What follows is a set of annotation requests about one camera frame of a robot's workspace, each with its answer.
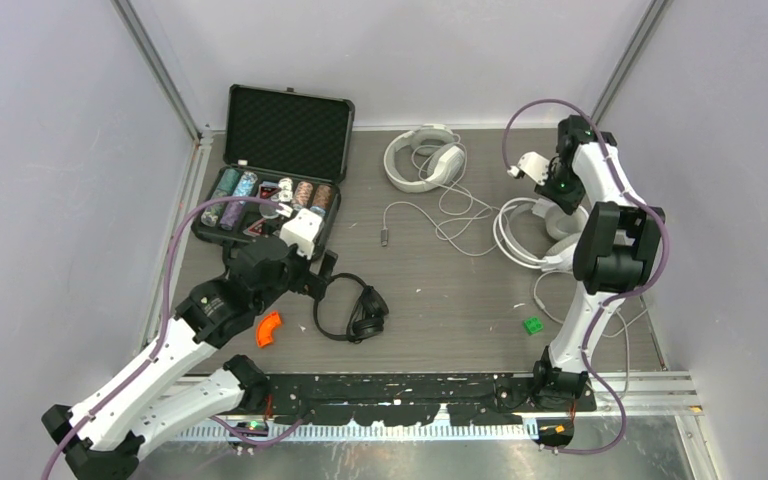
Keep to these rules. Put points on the orange curved plastic piece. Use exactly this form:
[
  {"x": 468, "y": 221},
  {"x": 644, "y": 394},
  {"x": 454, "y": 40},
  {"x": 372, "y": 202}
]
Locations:
[{"x": 264, "y": 332}]

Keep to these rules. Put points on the white grey headphones at right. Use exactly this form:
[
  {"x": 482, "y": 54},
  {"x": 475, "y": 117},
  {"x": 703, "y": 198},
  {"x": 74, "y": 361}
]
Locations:
[{"x": 536, "y": 234}]

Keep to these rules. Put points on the white headphones at back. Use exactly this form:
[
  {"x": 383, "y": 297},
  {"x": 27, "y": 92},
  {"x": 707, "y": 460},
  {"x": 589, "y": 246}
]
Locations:
[{"x": 433, "y": 157}]

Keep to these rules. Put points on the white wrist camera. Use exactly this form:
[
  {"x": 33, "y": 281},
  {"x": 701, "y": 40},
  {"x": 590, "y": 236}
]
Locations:
[
  {"x": 532, "y": 165},
  {"x": 302, "y": 231}
]

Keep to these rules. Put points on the aluminium slotted rail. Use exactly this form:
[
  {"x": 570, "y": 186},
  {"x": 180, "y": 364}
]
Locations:
[{"x": 435, "y": 431}]

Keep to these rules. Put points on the black poker chip case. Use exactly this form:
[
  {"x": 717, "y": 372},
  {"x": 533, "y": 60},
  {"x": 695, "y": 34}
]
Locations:
[{"x": 284, "y": 134}]

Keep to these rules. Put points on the green toy brick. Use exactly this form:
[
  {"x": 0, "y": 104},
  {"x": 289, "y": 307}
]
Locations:
[{"x": 533, "y": 325}]

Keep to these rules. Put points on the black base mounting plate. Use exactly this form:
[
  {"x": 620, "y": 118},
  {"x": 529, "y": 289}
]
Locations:
[{"x": 469, "y": 399}]

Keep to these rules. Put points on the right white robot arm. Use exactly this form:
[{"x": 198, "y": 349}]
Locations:
[{"x": 621, "y": 251}]

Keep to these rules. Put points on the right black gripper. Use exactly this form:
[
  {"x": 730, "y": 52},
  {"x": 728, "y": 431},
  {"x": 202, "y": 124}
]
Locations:
[{"x": 569, "y": 200}]

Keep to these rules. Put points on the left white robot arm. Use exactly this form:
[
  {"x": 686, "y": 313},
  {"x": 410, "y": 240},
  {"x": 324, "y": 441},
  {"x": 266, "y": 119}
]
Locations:
[{"x": 107, "y": 435}]

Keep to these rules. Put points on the black wired headphones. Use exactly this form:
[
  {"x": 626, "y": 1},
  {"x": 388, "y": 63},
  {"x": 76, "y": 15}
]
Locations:
[{"x": 367, "y": 317}]

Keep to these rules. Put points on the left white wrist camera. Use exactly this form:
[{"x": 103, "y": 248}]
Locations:
[{"x": 302, "y": 231}]

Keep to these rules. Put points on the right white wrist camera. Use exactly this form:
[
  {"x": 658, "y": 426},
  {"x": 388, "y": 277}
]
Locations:
[{"x": 532, "y": 165}]

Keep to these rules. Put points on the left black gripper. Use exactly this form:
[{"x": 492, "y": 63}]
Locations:
[{"x": 308, "y": 281}]

